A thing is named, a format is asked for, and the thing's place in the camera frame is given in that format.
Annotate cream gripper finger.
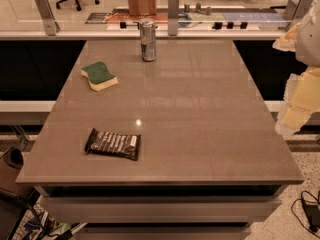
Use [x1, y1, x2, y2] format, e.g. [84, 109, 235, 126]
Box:
[275, 67, 320, 135]
[272, 23, 300, 52]

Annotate silver blue redbull can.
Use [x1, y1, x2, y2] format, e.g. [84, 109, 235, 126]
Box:
[139, 18, 156, 62]

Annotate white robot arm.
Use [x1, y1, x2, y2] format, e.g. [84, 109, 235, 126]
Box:
[272, 1, 320, 136]

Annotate brown cardboard box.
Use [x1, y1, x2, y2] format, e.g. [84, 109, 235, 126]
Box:
[127, 0, 156, 16]

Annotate upper grey drawer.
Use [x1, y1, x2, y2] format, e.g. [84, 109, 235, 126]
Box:
[41, 196, 281, 223]

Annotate black snack bar wrapper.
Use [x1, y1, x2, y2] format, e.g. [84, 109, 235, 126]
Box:
[84, 128, 141, 161]

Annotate green yellow sponge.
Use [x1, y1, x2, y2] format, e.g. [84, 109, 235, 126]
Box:
[81, 62, 118, 92]

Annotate brown bin at left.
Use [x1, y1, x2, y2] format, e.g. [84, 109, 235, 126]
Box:
[0, 147, 33, 198]

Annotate right metal glass post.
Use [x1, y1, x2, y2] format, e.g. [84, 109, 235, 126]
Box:
[283, 0, 313, 29]

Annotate metal glass post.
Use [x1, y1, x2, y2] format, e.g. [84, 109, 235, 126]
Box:
[283, 0, 313, 29]
[168, 0, 179, 36]
[34, 0, 59, 36]

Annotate black power adapter with cable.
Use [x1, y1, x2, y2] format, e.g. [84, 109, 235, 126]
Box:
[291, 190, 320, 238]

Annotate middle metal glass post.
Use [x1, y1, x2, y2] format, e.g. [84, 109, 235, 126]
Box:
[168, 0, 179, 36]

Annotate left metal glass post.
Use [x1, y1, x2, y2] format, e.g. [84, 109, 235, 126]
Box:
[34, 0, 59, 36]

